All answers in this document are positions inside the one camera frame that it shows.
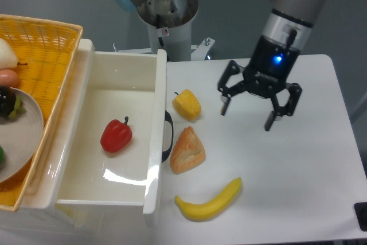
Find grey ribbed plate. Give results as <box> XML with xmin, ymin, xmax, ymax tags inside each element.
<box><xmin>1</xmin><ymin>88</ymin><xmax>44</xmax><ymax>182</ymax></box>

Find pink sausage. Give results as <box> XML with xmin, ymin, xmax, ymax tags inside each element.
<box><xmin>0</xmin><ymin>69</ymin><xmax>19</xmax><ymax>88</ymax></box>

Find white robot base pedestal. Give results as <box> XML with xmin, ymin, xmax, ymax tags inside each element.
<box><xmin>137</xmin><ymin>0</ymin><xmax>215</xmax><ymax>62</ymax></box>

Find black object at table edge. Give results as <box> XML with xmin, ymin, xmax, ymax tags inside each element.
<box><xmin>354</xmin><ymin>202</ymin><xmax>367</xmax><ymax>232</ymax></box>

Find triangular bread piece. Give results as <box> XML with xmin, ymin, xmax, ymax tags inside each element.
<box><xmin>170</xmin><ymin>126</ymin><xmax>206</xmax><ymax>174</ymax></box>

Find yellow bell pepper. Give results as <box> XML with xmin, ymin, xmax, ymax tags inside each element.
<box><xmin>172</xmin><ymin>89</ymin><xmax>201</xmax><ymax>121</ymax></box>

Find red bell pepper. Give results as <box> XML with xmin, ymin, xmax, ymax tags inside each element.
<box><xmin>100</xmin><ymin>116</ymin><xmax>132</xmax><ymax>153</ymax></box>

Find white pear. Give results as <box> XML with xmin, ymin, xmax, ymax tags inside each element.
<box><xmin>0</xmin><ymin>39</ymin><xmax>27</xmax><ymax>69</ymax></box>

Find yellow woven basket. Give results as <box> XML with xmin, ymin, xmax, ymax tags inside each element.
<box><xmin>1</xmin><ymin>14</ymin><xmax>83</xmax><ymax>212</ymax></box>

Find yellow banana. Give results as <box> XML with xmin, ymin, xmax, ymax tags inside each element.
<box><xmin>174</xmin><ymin>177</ymin><xmax>242</xmax><ymax>221</ymax></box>

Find green vegetable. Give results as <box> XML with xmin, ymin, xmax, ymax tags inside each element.
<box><xmin>0</xmin><ymin>146</ymin><xmax>6</xmax><ymax>166</ymax></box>

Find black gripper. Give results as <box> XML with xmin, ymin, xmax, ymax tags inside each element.
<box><xmin>216</xmin><ymin>34</ymin><xmax>303</xmax><ymax>132</ymax></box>

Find white plastic drawer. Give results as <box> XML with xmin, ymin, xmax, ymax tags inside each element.
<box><xmin>57</xmin><ymin>50</ymin><xmax>167</xmax><ymax>214</ymax></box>

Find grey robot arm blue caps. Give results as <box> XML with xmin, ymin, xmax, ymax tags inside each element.
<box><xmin>114</xmin><ymin>0</ymin><xmax>326</xmax><ymax>130</ymax></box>

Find dark purple eggplant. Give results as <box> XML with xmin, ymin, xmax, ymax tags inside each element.
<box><xmin>1</xmin><ymin>85</ymin><xmax>26</xmax><ymax>120</ymax></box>

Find black drawer handle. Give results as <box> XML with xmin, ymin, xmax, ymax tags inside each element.
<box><xmin>162</xmin><ymin>111</ymin><xmax>174</xmax><ymax>163</ymax></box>

